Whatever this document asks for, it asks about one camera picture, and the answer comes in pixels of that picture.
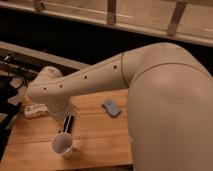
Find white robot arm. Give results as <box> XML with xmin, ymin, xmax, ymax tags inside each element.
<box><xmin>27</xmin><ymin>42</ymin><xmax>213</xmax><ymax>171</ymax></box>

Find blue sponge block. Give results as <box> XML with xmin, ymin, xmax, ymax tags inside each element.
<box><xmin>102</xmin><ymin>100</ymin><xmax>121</xmax><ymax>117</ymax></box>

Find white labelled box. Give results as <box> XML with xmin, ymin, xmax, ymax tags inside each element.
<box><xmin>24</xmin><ymin>104</ymin><xmax>48</xmax><ymax>119</ymax></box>

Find black equipment with cables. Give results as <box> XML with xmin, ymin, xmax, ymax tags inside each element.
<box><xmin>0</xmin><ymin>53</ymin><xmax>29</xmax><ymax>163</ymax></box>

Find wooden rail with brackets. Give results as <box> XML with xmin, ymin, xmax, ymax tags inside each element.
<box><xmin>0</xmin><ymin>0</ymin><xmax>213</xmax><ymax>47</ymax></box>

